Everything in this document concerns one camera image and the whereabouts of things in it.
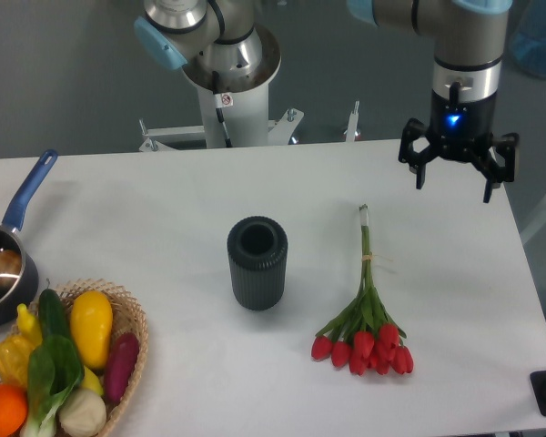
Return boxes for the yellow bell pepper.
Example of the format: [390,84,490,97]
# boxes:
[0,334,35,390]

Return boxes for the red tulip bouquet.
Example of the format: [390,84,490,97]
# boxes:
[310,205,414,376]

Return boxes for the blue container in background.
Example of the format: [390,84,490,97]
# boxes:
[509,0,546,79]

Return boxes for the yellow banana piece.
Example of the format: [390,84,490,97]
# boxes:
[80,366,104,397]

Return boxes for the brown bun in pan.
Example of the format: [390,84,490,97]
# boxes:
[0,249,22,289]

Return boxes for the beige garlic bulb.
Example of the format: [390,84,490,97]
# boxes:
[58,389,106,437]

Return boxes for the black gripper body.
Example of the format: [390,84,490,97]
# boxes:
[429,92,496,160]

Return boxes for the blue handled saucepan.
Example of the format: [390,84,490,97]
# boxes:
[0,149,58,326]

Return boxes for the green cucumber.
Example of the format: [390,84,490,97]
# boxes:
[38,289,71,340]

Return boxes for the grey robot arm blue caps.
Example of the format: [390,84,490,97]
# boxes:
[134,1,519,196]

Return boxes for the woven wicker basket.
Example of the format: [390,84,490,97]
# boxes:
[0,278,149,437]

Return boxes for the orange fruit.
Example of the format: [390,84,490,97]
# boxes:
[0,383,28,436]

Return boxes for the small yellow pepper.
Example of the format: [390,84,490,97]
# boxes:
[16,303,43,347]

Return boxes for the yellow squash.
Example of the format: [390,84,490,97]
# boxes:
[70,290,113,371]

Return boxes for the dark ribbed vase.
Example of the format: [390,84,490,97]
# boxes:
[227,216,288,311]

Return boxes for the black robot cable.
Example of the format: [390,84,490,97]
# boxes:
[211,71,234,148]

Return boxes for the purple eggplant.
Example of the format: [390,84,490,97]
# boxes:
[104,332,139,403]

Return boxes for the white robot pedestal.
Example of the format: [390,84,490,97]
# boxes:
[135,18,304,148]

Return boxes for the green bok choy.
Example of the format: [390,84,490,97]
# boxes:
[19,334,86,437]

